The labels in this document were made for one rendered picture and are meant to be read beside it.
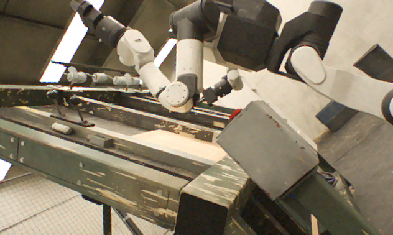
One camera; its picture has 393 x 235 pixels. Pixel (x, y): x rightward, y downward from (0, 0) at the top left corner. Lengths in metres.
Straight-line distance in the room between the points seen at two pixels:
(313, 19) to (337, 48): 5.43
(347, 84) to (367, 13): 5.63
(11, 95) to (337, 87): 1.44
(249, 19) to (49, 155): 0.79
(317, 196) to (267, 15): 0.66
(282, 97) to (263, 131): 5.91
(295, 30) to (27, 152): 0.96
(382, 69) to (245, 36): 4.50
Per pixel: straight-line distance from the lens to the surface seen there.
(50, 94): 1.16
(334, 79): 1.00
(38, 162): 0.91
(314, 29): 1.03
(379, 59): 5.38
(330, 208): 0.60
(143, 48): 0.91
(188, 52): 0.86
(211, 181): 0.68
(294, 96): 6.41
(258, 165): 0.55
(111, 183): 0.73
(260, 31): 1.01
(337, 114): 5.39
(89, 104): 1.59
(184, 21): 0.92
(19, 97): 1.61
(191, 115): 1.81
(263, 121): 0.53
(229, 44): 1.01
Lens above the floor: 0.87
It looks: 13 degrees up
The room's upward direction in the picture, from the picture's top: 44 degrees counter-clockwise
